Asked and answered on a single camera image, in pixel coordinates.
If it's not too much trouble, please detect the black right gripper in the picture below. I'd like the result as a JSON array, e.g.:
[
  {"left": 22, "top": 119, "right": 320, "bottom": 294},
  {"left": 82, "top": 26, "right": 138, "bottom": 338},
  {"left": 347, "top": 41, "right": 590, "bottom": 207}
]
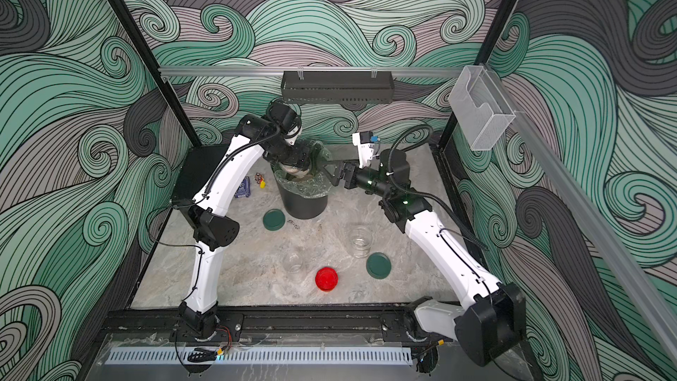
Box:
[{"left": 323, "top": 158, "right": 395, "bottom": 201}]

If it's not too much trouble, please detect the green jar lid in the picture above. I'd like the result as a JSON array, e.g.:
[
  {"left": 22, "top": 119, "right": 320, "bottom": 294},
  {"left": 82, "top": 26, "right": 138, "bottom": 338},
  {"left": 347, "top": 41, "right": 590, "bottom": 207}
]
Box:
[
  {"left": 262, "top": 209, "right": 287, "bottom": 231},
  {"left": 366, "top": 252, "right": 392, "bottom": 280}
]

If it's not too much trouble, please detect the green-lidded oatmeal jar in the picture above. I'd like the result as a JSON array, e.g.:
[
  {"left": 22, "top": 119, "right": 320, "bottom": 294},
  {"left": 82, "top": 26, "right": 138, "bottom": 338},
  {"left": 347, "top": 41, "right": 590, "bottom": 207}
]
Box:
[
  {"left": 347, "top": 226, "right": 374, "bottom": 259},
  {"left": 278, "top": 151, "right": 318, "bottom": 180}
]

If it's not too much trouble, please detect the clear oatmeal jar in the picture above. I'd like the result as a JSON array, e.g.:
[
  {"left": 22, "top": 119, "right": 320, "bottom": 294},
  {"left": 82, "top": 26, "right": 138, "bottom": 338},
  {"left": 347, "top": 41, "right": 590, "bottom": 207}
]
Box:
[{"left": 282, "top": 250, "right": 304, "bottom": 275}]

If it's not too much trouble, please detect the red jar lid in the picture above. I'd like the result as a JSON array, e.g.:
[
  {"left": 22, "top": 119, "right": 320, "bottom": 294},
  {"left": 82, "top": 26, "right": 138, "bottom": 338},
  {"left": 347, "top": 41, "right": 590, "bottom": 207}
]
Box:
[{"left": 315, "top": 266, "right": 339, "bottom": 292}]

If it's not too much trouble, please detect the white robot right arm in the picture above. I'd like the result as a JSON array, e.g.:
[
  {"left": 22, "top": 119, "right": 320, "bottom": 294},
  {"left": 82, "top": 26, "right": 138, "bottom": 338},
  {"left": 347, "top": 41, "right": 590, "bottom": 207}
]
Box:
[{"left": 320, "top": 160, "right": 526, "bottom": 366}]

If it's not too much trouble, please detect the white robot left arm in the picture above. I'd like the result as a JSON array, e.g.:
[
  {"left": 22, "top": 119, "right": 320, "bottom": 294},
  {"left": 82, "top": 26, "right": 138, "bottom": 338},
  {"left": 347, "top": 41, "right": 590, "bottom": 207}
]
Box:
[{"left": 179, "top": 109, "right": 310, "bottom": 340}]

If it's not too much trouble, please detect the clear plastic bin liner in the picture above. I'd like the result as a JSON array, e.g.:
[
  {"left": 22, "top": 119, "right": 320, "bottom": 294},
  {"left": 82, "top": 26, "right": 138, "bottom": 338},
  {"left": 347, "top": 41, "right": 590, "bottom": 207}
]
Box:
[{"left": 272, "top": 140, "right": 333, "bottom": 199}]

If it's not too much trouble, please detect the red yellow toy car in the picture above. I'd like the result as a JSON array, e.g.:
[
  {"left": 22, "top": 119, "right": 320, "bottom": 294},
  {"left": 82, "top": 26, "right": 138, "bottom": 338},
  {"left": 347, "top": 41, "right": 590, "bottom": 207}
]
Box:
[{"left": 255, "top": 173, "right": 266, "bottom": 189}]

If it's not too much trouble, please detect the black trash bin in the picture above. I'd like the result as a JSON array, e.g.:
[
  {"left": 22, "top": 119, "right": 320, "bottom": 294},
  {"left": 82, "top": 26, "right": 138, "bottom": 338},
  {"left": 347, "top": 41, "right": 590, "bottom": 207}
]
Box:
[{"left": 278, "top": 185, "right": 328, "bottom": 220}]

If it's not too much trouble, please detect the blue card box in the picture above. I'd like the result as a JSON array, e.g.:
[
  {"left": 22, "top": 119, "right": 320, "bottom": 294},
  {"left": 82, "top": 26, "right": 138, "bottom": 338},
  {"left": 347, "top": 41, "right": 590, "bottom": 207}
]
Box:
[{"left": 234, "top": 176, "right": 251, "bottom": 199}]

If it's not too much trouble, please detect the black hard case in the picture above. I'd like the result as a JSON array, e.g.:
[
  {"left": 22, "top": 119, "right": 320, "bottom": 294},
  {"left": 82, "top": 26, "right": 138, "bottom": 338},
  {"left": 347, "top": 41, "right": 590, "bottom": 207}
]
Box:
[{"left": 171, "top": 144, "right": 228, "bottom": 208}]

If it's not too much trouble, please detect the black corrugated left cable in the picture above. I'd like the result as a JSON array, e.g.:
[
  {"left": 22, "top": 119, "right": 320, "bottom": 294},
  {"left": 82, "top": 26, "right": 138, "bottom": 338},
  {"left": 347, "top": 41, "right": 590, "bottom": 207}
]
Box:
[{"left": 203, "top": 123, "right": 284, "bottom": 197}]

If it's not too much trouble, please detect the black corrugated cable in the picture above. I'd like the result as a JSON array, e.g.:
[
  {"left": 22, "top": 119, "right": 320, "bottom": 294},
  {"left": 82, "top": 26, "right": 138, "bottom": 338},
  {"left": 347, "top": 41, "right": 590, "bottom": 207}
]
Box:
[
  {"left": 385, "top": 122, "right": 490, "bottom": 250},
  {"left": 203, "top": 123, "right": 284, "bottom": 197}
]

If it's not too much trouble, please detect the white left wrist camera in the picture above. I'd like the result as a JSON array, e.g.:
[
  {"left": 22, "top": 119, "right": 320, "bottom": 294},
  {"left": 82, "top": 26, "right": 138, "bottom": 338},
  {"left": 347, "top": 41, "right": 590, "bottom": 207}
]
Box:
[{"left": 266, "top": 101, "right": 303, "bottom": 146}]

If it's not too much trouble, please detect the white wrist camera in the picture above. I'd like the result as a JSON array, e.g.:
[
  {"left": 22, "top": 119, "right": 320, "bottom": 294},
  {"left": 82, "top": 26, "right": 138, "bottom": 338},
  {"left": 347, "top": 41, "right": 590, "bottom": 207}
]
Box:
[
  {"left": 266, "top": 101, "right": 303, "bottom": 146},
  {"left": 352, "top": 131, "right": 380, "bottom": 169}
]

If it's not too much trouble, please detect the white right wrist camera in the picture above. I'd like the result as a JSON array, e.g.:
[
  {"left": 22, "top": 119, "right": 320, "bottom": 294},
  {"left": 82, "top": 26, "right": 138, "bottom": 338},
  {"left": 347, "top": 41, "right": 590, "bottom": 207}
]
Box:
[{"left": 352, "top": 131, "right": 380, "bottom": 169}]

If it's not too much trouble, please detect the black wall-mounted tray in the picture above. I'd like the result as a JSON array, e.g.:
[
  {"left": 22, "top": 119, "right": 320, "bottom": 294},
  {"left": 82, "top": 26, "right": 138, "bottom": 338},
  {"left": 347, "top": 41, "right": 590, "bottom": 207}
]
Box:
[{"left": 280, "top": 72, "right": 395, "bottom": 106}]

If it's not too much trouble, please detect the aluminium wall rail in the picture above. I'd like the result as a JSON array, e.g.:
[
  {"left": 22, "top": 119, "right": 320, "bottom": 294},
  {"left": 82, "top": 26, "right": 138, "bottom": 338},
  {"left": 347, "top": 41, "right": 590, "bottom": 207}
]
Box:
[
  {"left": 159, "top": 65, "right": 463, "bottom": 79},
  {"left": 483, "top": 65, "right": 677, "bottom": 366}
]

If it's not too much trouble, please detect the black corrugated right cable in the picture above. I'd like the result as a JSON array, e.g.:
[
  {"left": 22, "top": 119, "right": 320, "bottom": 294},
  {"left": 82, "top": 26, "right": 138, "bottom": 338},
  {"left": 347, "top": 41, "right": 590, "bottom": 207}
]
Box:
[{"left": 385, "top": 122, "right": 490, "bottom": 250}]

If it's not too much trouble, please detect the clear acrylic wall holder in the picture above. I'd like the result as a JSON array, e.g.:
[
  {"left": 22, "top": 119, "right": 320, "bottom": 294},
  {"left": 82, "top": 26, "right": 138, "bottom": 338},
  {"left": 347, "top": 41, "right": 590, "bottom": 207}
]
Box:
[{"left": 449, "top": 65, "right": 515, "bottom": 152}]

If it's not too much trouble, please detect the white slotted cable duct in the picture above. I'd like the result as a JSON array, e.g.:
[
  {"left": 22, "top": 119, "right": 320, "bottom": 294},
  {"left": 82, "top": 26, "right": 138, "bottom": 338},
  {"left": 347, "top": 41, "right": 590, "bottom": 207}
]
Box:
[{"left": 103, "top": 346, "right": 414, "bottom": 366}]

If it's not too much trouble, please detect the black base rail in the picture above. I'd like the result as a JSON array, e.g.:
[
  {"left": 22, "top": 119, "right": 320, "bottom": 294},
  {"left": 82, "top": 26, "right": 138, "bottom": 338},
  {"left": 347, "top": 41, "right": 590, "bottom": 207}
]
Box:
[{"left": 99, "top": 303, "right": 466, "bottom": 347}]

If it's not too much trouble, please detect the aluminium right wall rail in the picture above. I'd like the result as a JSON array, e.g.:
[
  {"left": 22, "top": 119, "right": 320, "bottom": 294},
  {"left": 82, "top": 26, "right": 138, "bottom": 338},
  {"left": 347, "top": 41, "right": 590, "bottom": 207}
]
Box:
[{"left": 483, "top": 65, "right": 677, "bottom": 366}]

